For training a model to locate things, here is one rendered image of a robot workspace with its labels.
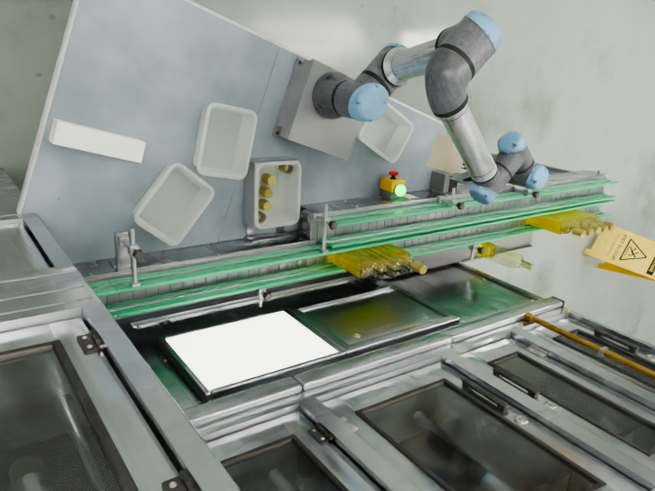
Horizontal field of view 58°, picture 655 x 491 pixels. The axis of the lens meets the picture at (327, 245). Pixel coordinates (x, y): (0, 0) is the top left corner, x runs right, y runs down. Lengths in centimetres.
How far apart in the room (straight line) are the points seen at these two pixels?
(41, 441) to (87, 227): 107
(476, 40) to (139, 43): 92
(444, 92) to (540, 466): 90
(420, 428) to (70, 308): 86
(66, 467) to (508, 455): 101
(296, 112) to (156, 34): 48
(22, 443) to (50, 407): 8
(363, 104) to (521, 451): 104
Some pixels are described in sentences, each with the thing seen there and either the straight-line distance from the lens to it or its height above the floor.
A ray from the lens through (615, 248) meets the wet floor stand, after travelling 518.
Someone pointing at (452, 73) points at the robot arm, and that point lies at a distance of 149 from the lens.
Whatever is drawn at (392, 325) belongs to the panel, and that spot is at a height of 125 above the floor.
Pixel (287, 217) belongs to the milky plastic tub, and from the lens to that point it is 208.
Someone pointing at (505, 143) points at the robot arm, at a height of 141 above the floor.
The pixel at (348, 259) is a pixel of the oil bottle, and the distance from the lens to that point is 203.
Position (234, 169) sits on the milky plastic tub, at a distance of 198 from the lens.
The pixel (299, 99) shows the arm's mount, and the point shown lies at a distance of 196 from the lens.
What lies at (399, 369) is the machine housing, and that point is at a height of 143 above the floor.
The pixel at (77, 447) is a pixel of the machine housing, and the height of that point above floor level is 181.
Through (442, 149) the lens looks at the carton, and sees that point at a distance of 205.
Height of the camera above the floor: 250
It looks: 50 degrees down
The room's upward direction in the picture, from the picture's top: 118 degrees clockwise
